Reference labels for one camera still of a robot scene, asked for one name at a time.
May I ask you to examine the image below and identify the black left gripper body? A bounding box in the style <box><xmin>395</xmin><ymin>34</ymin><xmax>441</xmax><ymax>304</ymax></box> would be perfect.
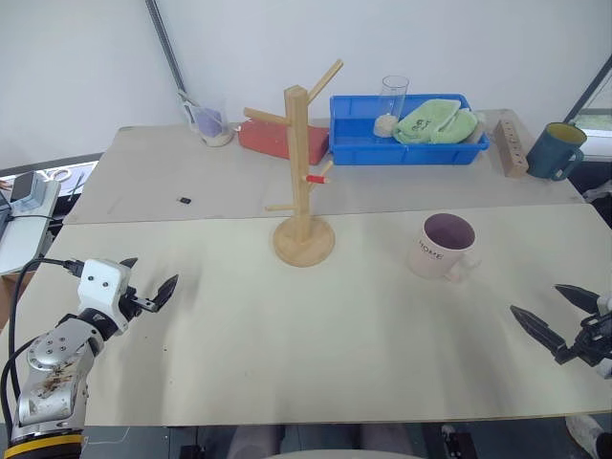
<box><xmin>117</xmin><ymin>285</ymin><xmax>159</xmax><ymax>331</ymax></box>

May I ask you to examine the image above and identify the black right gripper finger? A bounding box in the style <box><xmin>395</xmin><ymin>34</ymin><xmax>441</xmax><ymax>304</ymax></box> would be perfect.
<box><xmin>553</xmin><ymin>283</ymin><xmax>601</xmax><ymax>315</ymax></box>
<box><xmin>509</xmin><ymin>304</ymin><xmax>571</xmax><ymax>366</ymax></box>

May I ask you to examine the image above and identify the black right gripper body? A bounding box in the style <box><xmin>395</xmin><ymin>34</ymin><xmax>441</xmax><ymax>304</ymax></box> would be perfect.
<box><xmin>566</xmin><ymin>313</ymin><xmax>612</xmax><ymax>368</ymax></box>

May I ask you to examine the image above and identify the clear measuring cup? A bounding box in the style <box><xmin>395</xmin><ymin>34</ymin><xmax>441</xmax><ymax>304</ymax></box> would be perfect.
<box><xmin>178</xmin><ymin>92</ymin><xmax>236</xmax><ymax>148</ymax></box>

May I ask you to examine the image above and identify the purple nitrile glove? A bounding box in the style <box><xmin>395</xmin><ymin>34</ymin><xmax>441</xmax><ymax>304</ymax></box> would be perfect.
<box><xmin>196</xmin><ymin>107</ymin><xmax>227</xmax><ymax>138</ymax></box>

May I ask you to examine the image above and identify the wooden mug tree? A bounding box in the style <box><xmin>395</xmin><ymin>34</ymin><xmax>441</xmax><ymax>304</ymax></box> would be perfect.
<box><xmin>243</xmin><ymin>58</ymin><xmax>344</xmax><ymax>269</ymax></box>

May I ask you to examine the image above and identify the white shoe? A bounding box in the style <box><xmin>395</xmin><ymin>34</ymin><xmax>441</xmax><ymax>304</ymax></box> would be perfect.
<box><xmin>565</xmin><ymin>414</ymin><xmax>612</xmax><ymax>459</ymax></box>

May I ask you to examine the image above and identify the grey laptop stand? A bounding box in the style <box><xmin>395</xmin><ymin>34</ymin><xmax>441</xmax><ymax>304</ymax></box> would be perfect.
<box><xmin>0</xmin><ymin>179</ymin><xmax>63</xmax><ymax>276</ymax></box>

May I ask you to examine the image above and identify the brown cardboard box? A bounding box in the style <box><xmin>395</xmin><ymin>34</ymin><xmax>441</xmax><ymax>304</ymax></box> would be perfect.
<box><xmin>0</xmin><ymin>270</ymin><xmax>35</xmax><ymax>332</ymax></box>

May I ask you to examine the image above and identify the pink HOME mug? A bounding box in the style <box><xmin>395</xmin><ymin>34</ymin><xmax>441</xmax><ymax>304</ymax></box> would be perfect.
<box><xmin>407</xmin><ymin>212</ymin><xmax>483</xmax><ymax>283</ymax></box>

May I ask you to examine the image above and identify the teal mug yellow inside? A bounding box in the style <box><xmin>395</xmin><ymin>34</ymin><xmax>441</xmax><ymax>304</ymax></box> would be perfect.
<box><xmin>525</xmin><ymin>121</ymin><xmax>588</xmax><ymax>182</ymax></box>

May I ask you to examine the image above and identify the wooden block with holes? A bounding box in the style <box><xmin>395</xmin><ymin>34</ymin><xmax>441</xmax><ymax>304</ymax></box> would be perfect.
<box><xmin>492</xmin><ymin>119</ymin><xmax>531</xmax><ymax>180</ymax></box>

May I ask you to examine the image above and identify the red rectangular block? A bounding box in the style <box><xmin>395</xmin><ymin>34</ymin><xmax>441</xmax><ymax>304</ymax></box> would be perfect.
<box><xmin>237</xmin><ymin>119</ymin><xmax>331</xmax><ymax>166</ymax></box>

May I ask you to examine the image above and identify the beige cloth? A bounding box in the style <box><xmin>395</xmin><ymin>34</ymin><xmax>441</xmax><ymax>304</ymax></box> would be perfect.
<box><xmin>470</xmin><ymin>109</ymin><xmax>490</xmax><ymax>143</ymax></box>

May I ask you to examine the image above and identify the dark slanted pole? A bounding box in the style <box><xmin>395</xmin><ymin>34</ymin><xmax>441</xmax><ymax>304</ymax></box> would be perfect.
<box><xmin>562</xmin><ymin>59</ymin><xmax>612</xmax><ymax>125</ymax></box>

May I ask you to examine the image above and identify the grey metal pole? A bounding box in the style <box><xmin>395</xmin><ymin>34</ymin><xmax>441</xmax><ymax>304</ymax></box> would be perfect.
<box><xmin>144</xmin><ymin>0</ymin><xmax>190</xmax><ymax>104</ymax></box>

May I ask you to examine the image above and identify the green towel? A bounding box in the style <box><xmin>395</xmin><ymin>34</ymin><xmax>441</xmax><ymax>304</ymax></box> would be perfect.
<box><xmin>392</xmin><ymin>98</ymin><xmax>479</xmax><ymax>145</ymax></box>

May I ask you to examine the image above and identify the blue plastic bin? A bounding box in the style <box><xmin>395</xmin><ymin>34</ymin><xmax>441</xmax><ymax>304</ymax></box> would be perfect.
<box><xmin>328</xmin><ymin>93</ymin><xmax>492</xmax><ymax>167</ymax></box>

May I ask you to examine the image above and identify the white lumpy ball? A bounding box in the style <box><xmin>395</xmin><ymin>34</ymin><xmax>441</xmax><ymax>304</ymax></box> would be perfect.
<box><xmin>373</xmin><ymin>113</ymin><xmax>401</xmax><ymax>141</ymax></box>

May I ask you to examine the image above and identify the clear drinking glass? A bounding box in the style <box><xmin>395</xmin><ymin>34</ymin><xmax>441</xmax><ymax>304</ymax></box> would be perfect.
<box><xmin>377</xmin><ymin>75</ymin><xmax>411</xmax><ymax>138</ymax></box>

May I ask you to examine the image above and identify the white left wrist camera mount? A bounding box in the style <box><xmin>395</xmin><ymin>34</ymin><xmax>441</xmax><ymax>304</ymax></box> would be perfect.
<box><xmin>76</xmin><ymin>259</ymin><xmax>131</xmax><ymax>319</ymax></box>

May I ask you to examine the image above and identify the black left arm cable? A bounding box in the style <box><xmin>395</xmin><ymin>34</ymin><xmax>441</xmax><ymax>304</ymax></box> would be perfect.
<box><xmin>0</xmin><ymin>257</ymin><xmax>85</xmax><ymax>431</ymax></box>

